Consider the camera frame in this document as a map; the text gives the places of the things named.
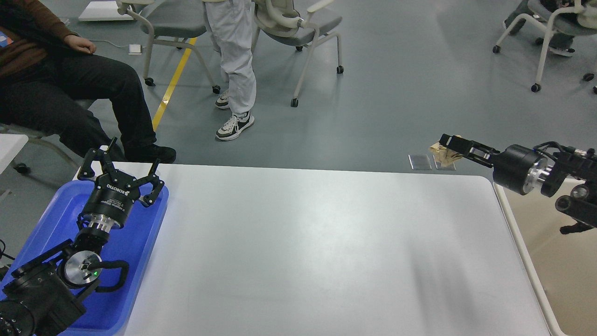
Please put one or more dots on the white flat board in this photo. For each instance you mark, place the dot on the white flat board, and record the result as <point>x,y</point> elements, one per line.
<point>103,11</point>

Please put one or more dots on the seated person in brown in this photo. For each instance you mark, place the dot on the seated person in brown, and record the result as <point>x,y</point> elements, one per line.
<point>46,68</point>

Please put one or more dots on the left floor outlet plate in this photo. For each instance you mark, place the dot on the left floor outlet plate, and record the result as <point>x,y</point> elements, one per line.
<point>419,162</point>

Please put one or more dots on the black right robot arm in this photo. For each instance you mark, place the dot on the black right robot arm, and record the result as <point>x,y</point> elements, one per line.
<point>567,164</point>

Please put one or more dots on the brown paper ball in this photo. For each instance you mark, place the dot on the brown paper ball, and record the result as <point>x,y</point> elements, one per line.
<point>438,150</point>

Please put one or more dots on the white side table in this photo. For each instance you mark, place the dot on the white side table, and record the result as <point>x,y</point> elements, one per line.
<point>10,146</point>

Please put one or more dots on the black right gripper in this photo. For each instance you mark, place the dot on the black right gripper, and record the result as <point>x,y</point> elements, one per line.
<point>518,168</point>

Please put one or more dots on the white floor socket box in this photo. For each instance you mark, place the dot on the white floor socket box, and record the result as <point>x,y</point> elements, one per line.
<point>135,49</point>

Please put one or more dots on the seated person far right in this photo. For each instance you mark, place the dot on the seated person far right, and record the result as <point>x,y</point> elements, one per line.
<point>560,43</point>

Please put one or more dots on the grey office chair left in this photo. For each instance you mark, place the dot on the grey office chair left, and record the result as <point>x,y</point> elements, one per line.
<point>172,23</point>

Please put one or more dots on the grey office chair right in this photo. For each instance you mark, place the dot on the grey office chair right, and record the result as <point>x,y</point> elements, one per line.
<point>549,24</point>

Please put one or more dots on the grey office chair centre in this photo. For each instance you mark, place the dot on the grey office chair centre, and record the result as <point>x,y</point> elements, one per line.
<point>281,21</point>

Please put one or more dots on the beige plastic bin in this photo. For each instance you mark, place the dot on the beige plastic bin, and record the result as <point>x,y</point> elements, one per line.
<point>562,268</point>

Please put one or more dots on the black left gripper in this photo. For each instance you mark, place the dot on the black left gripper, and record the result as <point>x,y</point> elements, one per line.
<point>111,200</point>

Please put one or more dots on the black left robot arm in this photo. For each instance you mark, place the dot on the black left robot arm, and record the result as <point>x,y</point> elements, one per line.
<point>46,294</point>

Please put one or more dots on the standing person white trousers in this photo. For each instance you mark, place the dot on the standing person white trousers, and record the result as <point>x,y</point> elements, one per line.
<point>230,24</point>

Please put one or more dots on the grey office chair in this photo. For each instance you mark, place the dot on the grey office chair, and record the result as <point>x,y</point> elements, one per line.
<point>281,21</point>
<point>549,24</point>
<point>172,23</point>

